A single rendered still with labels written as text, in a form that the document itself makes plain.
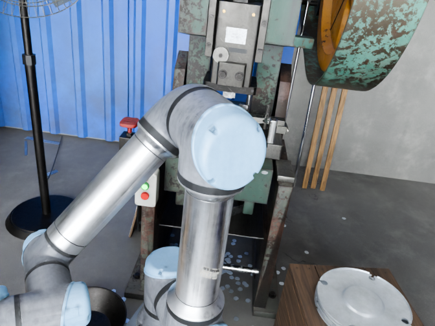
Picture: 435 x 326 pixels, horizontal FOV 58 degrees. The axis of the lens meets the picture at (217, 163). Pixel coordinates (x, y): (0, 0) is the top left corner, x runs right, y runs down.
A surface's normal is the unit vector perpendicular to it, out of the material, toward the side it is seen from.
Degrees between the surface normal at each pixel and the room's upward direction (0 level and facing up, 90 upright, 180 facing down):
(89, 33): 90
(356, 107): 90
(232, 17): 90
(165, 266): 8
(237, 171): 82
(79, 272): 0
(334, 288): 0
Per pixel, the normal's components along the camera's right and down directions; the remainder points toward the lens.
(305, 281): 0.11, -0.88
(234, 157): 0.46, 0.33
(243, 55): -0.08, 0.45
